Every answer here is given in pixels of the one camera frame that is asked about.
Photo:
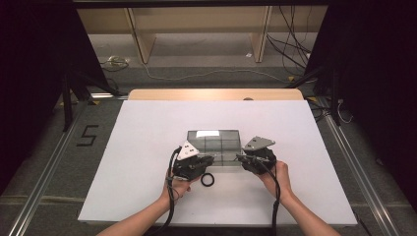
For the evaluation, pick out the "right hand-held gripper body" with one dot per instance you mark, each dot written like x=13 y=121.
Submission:
x=260 y=160

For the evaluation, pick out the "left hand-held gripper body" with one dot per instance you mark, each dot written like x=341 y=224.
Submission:
x=188 y=164

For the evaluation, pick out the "clear plastic compartment box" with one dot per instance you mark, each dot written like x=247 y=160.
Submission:
x=216 y=144

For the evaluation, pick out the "person's right hand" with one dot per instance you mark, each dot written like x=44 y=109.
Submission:
x=278 y=180

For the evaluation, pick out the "person's left hand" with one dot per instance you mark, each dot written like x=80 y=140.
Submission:
x=180 y=190

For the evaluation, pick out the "white table board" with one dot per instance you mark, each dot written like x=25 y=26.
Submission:
x=137 y=147

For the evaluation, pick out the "wooden table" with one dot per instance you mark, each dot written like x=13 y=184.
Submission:
x=213 y=94

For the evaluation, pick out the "black metal stand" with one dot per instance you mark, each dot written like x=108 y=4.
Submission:
x=67 y=105
x=334 y=98

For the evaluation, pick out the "light wooden shelf unit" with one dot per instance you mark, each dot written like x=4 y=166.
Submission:
x=196 y=19

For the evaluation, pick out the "dark curtain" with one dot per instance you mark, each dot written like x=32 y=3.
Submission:
x=377 y=82
x=32 y=82

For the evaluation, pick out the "black overhead bar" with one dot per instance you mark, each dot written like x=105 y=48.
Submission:
x=196 y=3

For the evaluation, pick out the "long aluminium floor rail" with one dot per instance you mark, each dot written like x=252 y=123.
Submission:
x=360 y=177
x=42 y=183

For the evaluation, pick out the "short aluminium rail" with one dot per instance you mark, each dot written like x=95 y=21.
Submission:
x=108 y=96

